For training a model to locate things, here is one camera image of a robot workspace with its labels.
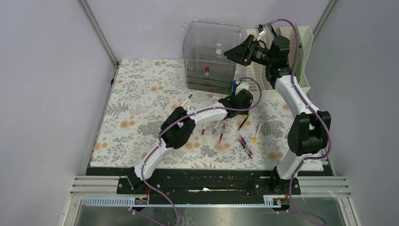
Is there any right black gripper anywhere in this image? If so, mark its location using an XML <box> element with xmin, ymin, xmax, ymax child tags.
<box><xmin>223</xmin><ymin>35</ymin><xmax>274</xmax><ymax>67</ymax></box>

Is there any clear acrylic drawer organizer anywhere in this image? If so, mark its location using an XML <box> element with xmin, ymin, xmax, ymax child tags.
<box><xmin>182</xmin><ymin>20</ymin><xmax>241</xmax><ymax>95</ymax></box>

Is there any green clipboard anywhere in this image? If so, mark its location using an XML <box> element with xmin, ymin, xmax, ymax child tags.
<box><xmin>295</xmin><ymin>25</ymin><xmax>313</xmax><ymax>88</ymax></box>

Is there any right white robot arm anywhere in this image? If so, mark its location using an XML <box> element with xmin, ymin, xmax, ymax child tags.
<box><xmin>224</xmin><ymin>35</ymin><xmax>331</xmax><ymax>194</ymax></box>

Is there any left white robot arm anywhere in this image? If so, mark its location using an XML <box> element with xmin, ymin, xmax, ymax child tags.
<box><xmin>126</xmin><ymin>89</ymin><xmax>253</xmax><ymax>194</ymax></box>

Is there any blue stapler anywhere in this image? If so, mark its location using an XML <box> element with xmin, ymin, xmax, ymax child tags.
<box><xmin>232</xmin><ymin>80</ymin><xmax>237</xmax><ymax>93</ymax></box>

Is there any red gel pen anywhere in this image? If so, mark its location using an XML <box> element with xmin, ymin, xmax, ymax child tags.
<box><xmin>218</xmin><ymin>123</ymin><xmax>226</xmax><ymax>144</ymax></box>

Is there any pink gel pen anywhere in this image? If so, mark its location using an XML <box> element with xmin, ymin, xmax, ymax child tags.
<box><xmin>239</xmin><ymin>135</ymin><xmax>254</xmax><ymax>155</ymax></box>

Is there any yellow cap white marker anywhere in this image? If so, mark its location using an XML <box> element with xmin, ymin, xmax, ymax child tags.
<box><xmin>253</xmin><ymin>122</ymin><xmax>262</xmax><ymax>144</ymax></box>

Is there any purple cap white marker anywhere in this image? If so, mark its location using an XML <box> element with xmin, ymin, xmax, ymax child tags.
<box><xmin>211</xmin><ymin>121</ymin><xmax>220</xmax><ymax>135</ymax></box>

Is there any brown cap white marker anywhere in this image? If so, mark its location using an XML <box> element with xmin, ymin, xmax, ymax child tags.
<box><xmin>201</xmin><ymin>124</ymin><xmax>206</xmax><ymax>136</ymax></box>

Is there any green cap white marker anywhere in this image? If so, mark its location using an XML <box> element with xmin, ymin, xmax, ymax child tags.
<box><xmin>180</xmin><ymin>94</ymin><xmax>192</xmax><ymax>107</ymax></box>

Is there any dark purple gel pen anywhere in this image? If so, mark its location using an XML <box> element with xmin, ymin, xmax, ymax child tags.
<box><xmin>238</xmin><ymin>140</ymin><xmax>252</xmax><ymax>159</ymax></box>

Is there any white mesh file rack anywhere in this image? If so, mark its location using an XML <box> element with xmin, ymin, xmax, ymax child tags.
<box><xmin>236</xmin><ymin>27</ymin><xmax>310</xmax><ymax>101</ymax></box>

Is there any floral table mat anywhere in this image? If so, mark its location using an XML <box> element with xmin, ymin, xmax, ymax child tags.
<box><xmin>90</xmin><ymin>59</ymin><xmax>293</xmax><ymax>170</ymax></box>

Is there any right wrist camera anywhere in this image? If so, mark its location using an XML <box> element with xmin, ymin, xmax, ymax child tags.
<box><xmin>255</xmin><ymin>24</ymin><xmax>267</xmax><ymax>40</ymax></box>

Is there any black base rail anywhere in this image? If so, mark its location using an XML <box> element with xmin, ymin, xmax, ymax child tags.
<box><xmin>87</xmin><ymin>167</ymin><xmax>337</xmax><ymax>206</ymax></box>

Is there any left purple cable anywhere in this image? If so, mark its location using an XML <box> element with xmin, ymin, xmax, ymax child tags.
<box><xmin>140</xmin><ymin>76</ymin><xmax>263</xmax><ymax>226</ymax></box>

